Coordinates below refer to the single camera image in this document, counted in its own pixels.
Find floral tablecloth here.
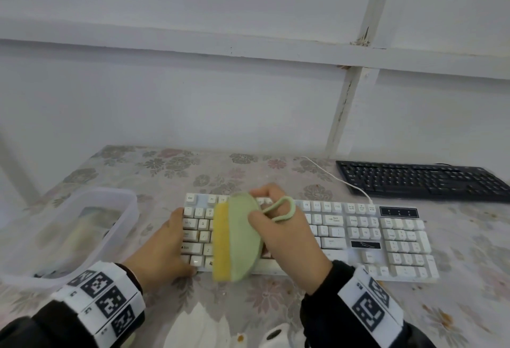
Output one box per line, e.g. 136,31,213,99
0,144,510,348

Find white marker left wristband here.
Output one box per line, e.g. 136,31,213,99
54,261,146,338

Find person's right hand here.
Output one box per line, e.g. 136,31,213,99
248,183,334,296

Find green brush yellow bristles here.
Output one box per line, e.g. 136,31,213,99
212,192,296,284

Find white wooden frame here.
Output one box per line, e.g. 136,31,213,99
0,0,510,209

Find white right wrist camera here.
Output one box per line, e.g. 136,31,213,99
261,324,308,348

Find person's left forearm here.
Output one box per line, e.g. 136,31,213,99
0,262,146,348

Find white marker right wristband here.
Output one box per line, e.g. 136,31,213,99
337,266,405,335

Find black keyboard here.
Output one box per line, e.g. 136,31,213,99
335,160,510,204

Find person's right forearm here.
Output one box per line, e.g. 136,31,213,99
299,260,437,348

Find white marker wristband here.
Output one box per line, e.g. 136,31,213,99
337,266,405,335
54,261,146,338

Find person's left hand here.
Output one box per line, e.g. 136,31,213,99
121,207,198,295

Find clear plastic container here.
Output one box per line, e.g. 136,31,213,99
0,187,139,291

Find white keyboard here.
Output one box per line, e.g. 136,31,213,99
180,193,440,284

